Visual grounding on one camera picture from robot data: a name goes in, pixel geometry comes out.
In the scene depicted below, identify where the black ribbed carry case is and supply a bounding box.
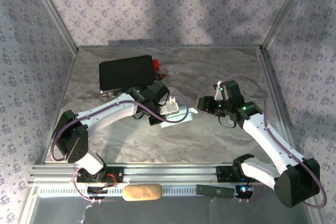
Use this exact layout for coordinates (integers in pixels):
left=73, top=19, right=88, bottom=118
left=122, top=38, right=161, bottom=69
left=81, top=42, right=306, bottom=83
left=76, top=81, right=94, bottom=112
left=99, top=55, right=156, bottom=97

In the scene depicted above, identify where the dark flat remote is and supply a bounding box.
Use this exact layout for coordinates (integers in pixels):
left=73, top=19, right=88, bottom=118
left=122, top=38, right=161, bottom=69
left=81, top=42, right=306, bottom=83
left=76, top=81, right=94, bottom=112
left=196, top=184, right=235, bottom=198

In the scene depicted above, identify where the tan oval pad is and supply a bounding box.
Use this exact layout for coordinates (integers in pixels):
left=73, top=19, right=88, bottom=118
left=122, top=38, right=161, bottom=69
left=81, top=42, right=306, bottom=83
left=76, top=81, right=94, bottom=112
left=122, top=183, right=163, bottom=201

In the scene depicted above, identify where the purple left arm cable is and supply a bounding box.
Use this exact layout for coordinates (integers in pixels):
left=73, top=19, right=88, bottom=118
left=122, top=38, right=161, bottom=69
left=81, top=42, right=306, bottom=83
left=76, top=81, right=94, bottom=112
left=49, top=94, right=190, bottom=162

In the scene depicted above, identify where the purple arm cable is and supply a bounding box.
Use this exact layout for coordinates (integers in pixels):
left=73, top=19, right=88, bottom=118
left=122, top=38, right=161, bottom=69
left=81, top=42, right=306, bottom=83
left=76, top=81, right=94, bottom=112
left=49, top=94, right=190, bottom=162
left=222, top=76, right=328, bottom=209

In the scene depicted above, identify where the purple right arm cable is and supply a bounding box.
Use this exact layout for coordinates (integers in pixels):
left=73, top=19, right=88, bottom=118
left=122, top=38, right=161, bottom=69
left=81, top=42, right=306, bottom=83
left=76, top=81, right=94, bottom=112
left=222, top=76, right=328, bottom=209

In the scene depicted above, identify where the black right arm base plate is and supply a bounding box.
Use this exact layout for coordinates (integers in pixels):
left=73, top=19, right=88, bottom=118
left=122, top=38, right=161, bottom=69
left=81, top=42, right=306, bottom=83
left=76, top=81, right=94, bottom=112
left=215, top=165, right=265, bottom=183

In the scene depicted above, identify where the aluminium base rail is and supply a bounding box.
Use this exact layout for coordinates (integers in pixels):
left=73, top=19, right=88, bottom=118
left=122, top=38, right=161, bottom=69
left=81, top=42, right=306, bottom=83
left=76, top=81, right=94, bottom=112
left=28, top=163, right=316, bottom=186

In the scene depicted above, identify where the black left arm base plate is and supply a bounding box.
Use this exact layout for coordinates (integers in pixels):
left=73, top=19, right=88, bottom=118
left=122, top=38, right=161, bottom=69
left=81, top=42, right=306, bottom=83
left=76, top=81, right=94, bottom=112
left=76, top=166, right=124, bottom=184

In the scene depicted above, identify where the white slotted cable duct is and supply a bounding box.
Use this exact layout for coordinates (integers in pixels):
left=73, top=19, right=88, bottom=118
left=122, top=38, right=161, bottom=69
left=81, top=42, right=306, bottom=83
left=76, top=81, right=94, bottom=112
left=38, top=184, right=253, bottom=198

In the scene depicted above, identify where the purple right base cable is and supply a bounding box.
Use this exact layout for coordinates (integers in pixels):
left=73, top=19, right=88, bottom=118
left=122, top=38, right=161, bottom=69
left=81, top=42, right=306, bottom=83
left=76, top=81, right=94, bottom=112
left=236, top=180, right=267, bottom=204

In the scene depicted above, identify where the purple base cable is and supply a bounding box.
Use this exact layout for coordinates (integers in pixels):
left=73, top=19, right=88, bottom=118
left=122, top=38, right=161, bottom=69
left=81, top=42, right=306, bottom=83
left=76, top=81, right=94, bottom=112
left=236, top=180, right=267, bottom=204
left=72, top=170, right=103, bottom=204

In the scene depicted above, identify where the aluminium frame post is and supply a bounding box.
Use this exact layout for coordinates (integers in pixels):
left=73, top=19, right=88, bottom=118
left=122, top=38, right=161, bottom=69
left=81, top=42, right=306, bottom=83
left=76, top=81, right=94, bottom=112
left=261, top=0, right=313, bottom=49
left=26, top=0, right=79, bottom=53

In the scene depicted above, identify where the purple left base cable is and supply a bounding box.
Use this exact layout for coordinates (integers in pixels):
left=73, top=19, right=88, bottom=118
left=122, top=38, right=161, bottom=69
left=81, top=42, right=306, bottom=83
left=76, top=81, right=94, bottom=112
left=72, top=170, right=103, bottom=204

